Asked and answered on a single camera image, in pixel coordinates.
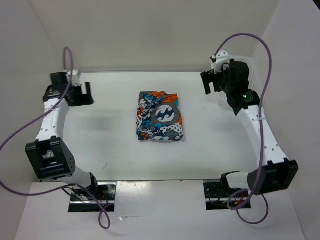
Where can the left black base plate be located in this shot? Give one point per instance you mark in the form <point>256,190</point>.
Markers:
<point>82,202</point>

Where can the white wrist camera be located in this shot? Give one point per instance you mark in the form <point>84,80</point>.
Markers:
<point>74,76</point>
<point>220,60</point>

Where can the white plastic basket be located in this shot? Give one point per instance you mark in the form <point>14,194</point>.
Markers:
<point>221,99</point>

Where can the colourful patterned shorts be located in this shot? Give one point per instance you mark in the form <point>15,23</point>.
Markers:
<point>158,117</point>

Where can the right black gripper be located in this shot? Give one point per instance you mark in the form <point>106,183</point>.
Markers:
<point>209,76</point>

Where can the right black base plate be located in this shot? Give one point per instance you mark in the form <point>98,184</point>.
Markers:
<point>216,198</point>

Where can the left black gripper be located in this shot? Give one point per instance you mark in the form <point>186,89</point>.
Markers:
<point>85,99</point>

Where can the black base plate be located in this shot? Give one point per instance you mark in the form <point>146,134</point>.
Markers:
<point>82,202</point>
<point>216,198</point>

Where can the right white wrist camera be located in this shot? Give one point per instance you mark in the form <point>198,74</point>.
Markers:
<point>220,60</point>

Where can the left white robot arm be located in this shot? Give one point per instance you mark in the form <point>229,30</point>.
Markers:
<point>49,155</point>

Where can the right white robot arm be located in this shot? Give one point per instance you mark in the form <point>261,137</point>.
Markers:
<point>275,172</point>

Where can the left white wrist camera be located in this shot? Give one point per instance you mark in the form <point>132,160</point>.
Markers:
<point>74,76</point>

